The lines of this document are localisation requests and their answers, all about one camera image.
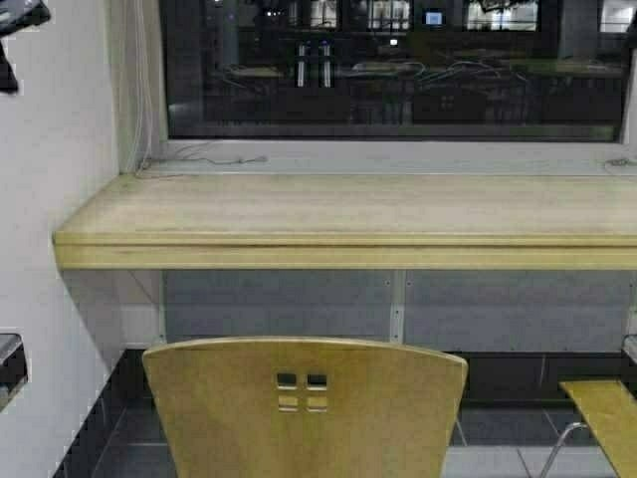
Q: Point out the yellow wooden chair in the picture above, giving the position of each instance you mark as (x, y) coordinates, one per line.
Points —
(305, 407)
(608, 411)

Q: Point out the robot base left corner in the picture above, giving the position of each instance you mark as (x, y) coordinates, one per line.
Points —
(14, 368)

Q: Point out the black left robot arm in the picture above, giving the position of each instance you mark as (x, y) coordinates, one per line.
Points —
(17, 15)

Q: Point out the long wooden counter table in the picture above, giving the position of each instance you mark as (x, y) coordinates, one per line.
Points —
(350, 222)

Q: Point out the dark glass window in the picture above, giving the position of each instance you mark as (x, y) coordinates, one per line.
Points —
(382, 70)

